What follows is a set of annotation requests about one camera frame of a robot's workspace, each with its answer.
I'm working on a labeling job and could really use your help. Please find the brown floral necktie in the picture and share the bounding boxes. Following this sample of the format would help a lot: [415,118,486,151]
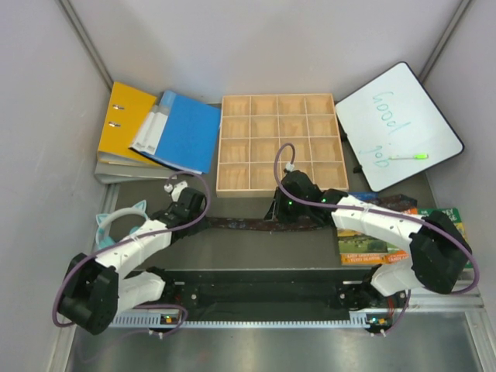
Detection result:
[206,192,418,233]

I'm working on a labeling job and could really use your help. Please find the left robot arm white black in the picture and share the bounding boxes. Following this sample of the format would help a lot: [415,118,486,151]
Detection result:
[52,181,211,335]

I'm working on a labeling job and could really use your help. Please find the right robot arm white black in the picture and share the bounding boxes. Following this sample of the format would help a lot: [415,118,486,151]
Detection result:
[272,170,472,307]

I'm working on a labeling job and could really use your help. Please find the teal cat-ear headphones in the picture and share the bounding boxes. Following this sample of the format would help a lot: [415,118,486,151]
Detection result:
[95,200,150,250]

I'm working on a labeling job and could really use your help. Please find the Animal Farm book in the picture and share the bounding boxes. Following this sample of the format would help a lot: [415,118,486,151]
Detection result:
[336,191,388,267]

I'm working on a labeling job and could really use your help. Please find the wooden compartment tray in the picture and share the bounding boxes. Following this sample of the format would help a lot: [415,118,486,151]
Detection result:
[215,93,349,198]

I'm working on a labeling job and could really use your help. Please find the grey binder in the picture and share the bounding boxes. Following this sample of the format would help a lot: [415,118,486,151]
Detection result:
[94,162,174,184]

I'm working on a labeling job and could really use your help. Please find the blue folder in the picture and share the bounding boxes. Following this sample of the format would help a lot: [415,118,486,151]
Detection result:
[129,90,221,174]

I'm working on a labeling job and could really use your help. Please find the white whiteboard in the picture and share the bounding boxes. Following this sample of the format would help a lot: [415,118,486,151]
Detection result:
[336,62,464,191]

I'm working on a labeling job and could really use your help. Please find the green marker pen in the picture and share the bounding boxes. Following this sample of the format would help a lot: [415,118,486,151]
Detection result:
[388,153,429,160]

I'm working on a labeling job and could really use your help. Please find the green Treehouse book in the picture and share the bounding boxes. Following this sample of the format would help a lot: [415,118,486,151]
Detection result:
[410,208,472,277]

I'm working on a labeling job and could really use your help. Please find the yellow ring binder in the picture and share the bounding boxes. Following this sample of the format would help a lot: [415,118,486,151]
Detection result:
[97,81,157,167]

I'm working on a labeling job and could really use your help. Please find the white cable duct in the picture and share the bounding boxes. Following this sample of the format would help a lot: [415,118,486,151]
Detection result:
[109,310,386,329]

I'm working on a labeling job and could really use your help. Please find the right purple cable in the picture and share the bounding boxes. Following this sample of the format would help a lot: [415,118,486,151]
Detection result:
[274,143,481,295]

